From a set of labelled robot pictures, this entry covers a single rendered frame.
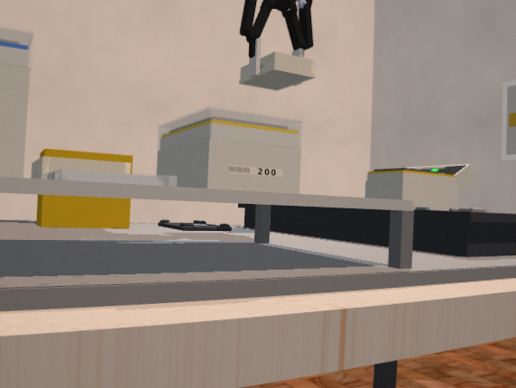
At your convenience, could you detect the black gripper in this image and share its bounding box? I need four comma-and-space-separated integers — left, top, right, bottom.
240, 0, 313, 78

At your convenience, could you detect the dark grey square pad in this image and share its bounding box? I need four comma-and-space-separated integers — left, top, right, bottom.
158, 219, 232, 231

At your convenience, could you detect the yellow tip rack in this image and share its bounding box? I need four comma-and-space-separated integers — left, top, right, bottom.
365, 168, 457, 211

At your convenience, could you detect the white flat shelf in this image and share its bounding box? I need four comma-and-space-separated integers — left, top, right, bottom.
0, 177, 414, 269

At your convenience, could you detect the grey perforated base plate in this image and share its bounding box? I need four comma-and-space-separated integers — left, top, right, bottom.
0, 219, 516, 311

